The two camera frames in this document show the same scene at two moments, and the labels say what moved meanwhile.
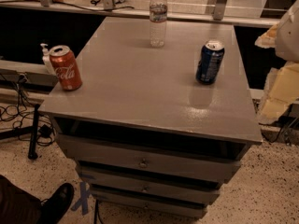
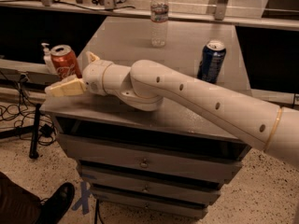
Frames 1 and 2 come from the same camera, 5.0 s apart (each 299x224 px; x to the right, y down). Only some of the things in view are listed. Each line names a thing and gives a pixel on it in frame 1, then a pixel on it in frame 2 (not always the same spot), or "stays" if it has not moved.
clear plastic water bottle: [158, 19] stays
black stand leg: [26, 131] stays
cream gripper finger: [269, 37] to [73, 85]
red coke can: [66, 68] stays
